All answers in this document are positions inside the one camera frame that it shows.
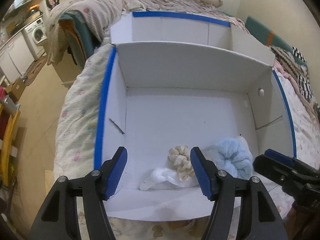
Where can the light blue fluffy scrunchie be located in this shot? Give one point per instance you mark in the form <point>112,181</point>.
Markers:
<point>232,155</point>

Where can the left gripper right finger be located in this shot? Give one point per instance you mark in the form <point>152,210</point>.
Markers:
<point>259,217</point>

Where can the patterned white bed quilt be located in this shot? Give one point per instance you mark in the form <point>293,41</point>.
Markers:
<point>76,132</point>

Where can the black white striped cloth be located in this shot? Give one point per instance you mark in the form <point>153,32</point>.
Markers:
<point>300,78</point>

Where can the white kitchen cabinet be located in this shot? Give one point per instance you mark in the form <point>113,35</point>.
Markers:
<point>17,55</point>

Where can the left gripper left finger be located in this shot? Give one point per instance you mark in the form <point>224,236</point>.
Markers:
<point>57,217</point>

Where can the cardboard box on floor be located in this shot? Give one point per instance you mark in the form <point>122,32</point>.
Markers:
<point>15,89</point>

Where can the white box with blue edges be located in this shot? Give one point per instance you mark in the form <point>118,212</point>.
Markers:
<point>183,79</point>

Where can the teal cushion with orange stripe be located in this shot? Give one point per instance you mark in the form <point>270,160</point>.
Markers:
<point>268,38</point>

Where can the white washing machine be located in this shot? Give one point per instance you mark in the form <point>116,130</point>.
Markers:
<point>35,32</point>

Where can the yellow wooden rack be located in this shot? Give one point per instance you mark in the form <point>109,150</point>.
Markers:
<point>6,146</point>

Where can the cream patterned scrunchie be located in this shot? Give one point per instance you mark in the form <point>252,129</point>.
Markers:
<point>180,156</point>

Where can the white fluffy soft item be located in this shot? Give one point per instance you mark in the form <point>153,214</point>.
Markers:
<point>166,179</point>

